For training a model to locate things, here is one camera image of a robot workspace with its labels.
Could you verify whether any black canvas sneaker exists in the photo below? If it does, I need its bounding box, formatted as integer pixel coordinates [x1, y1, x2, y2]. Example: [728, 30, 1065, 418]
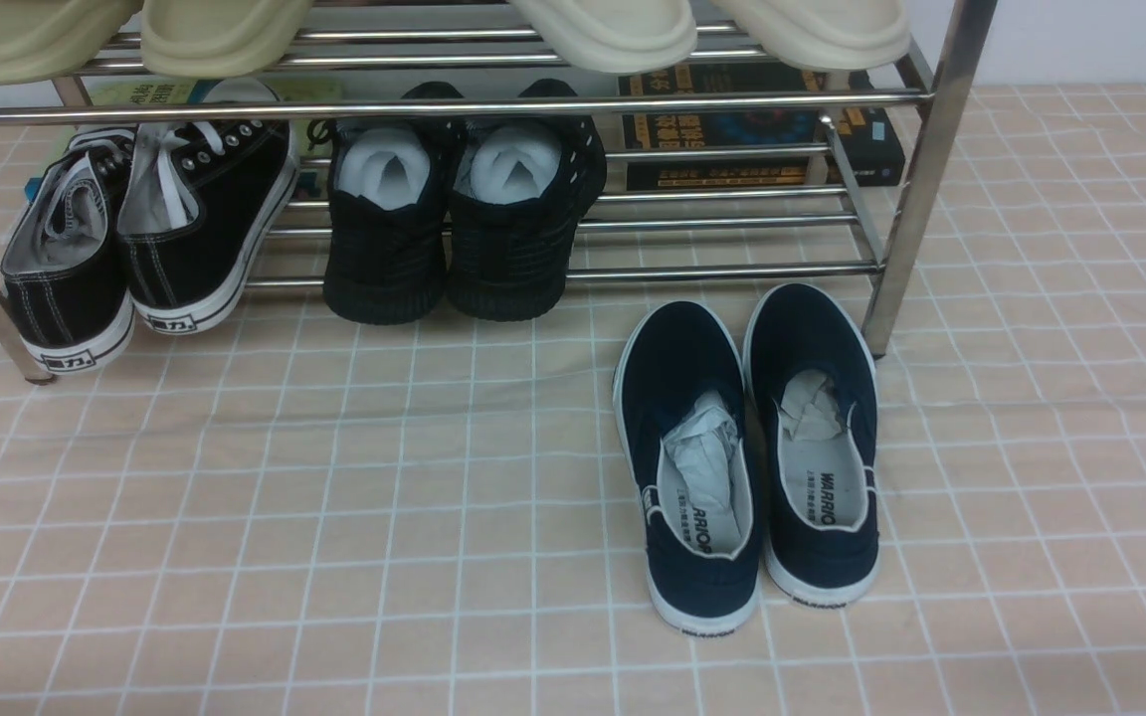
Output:
[115, 116, 301, 335]
[0, 126, 135, 373]

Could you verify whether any silver metal shoe rack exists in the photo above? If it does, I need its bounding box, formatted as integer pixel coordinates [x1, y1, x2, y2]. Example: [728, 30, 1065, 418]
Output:
[0, 1, 999, 385]

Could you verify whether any navy slip-on shoe left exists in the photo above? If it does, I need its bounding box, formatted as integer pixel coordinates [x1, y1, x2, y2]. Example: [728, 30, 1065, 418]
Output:
[613, 300, 766, 637]

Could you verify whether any navy slip-on shoe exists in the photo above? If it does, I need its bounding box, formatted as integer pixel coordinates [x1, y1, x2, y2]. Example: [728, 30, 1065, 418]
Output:
[741, 282, 879, 609]
[613, 300, 766, 637]

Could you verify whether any black knit shoe right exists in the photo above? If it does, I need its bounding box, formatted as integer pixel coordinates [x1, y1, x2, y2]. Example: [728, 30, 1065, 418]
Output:
[446, 116, 609, 322]

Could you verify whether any black knit shoe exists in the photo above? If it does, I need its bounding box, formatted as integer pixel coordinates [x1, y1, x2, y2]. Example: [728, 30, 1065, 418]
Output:
[446, 116, 609, 322]
[306, 116, 468, 325]

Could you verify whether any black knit shoe left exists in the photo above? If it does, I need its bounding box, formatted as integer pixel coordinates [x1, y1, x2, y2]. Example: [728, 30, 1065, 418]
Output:
[306, 116, 468, 325]

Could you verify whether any navy slip-on shoe right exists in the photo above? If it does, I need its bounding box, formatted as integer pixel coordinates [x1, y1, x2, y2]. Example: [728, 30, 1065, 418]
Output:
[741, 282, 879, 609]

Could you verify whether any black book with yellow text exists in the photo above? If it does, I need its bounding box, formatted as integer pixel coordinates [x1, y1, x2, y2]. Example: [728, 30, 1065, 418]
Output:
[618, 61, 906, 192]

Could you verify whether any cream slipper left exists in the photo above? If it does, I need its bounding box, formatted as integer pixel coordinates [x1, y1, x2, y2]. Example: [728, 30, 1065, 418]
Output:
[509, 0, 697, 76]

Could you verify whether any cream slipper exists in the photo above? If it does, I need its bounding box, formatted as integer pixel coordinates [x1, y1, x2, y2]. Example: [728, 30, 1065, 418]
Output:
[713, 1, 911, 72]
[509, 0, 697, 76]

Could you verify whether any green and blue book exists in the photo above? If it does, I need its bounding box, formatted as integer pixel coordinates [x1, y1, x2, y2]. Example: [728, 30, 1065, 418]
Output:
[23, 77, 344, 200]

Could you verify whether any cream slipper right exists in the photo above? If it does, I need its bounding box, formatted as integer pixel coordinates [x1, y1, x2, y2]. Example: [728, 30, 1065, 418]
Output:
[713, 1, 911, 72]

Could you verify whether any olive green slipper right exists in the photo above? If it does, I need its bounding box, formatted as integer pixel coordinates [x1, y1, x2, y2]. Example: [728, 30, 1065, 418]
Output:
[140, 1, 314, 79]

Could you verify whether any olive green slipper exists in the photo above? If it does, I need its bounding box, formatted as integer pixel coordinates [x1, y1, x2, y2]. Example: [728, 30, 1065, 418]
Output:
[0, 1, 144, 86]
[140, 1, 314, 79]

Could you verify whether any olive green slipper left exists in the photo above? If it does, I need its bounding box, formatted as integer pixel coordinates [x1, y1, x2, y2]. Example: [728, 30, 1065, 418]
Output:
[0, 1, 144, 86]

